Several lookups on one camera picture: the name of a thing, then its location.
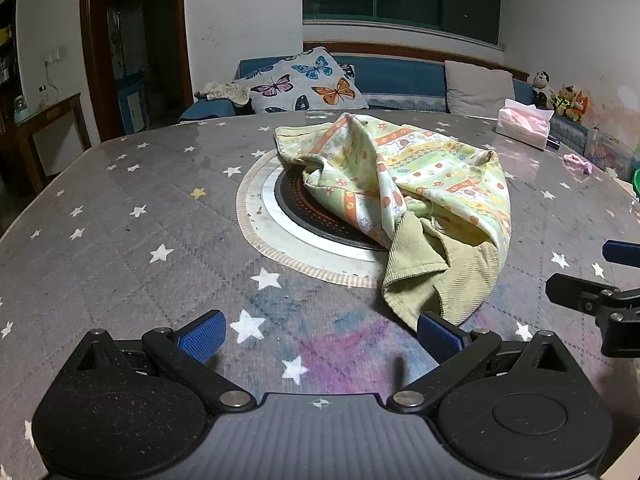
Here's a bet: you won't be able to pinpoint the yellow bear plush toy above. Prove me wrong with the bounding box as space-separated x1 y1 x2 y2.
552 85 576 117

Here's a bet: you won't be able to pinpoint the pink tissue pack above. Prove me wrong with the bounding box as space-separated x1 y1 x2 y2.
495 99 555 151

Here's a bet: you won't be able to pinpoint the dark wooden door frame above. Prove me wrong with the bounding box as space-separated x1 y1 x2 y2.
80 0 195 142

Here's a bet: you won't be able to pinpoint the panda plush toy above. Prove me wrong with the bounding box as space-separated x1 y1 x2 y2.
531 71 554 110

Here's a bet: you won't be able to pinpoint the grey star-print tablecloth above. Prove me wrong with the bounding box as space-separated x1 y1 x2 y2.
0 108 640 480

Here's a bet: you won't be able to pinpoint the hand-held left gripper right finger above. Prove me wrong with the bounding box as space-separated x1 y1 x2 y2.
386 311 587 415

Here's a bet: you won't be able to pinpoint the blue sofa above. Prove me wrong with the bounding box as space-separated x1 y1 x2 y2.
179 41 592 124

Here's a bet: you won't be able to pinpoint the orange fox plush toy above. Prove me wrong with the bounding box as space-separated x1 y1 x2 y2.
570 91 591 125

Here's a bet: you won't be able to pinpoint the dark wooden shelf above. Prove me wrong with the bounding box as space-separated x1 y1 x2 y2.
0 0 22 128

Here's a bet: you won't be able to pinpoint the butterfly print pillow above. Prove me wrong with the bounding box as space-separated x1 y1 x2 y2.
234 46 370 114

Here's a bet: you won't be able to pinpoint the wooden side table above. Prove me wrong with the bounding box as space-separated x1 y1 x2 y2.
12 92 94 196

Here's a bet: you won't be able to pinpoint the round black hotplate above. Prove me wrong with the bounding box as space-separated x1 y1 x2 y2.
262 160 391 264

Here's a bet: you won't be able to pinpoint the pink hair scrunchie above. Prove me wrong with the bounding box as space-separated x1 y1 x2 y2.
563 152 595 175

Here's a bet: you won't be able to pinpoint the crumpled beige cloth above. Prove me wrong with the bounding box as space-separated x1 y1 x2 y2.
195 81 251 107

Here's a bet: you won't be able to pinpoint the clear plastic storage box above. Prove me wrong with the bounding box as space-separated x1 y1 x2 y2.
585 127 640 182

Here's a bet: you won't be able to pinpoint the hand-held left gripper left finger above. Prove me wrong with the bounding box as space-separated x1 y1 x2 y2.
60 309 257 415

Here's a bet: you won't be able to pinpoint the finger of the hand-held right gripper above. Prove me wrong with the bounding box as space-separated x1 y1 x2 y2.
602 240 640 266
545 272 640 359

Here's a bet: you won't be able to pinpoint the plain grey pillow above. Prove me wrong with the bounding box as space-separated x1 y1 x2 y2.
444 60 516 116

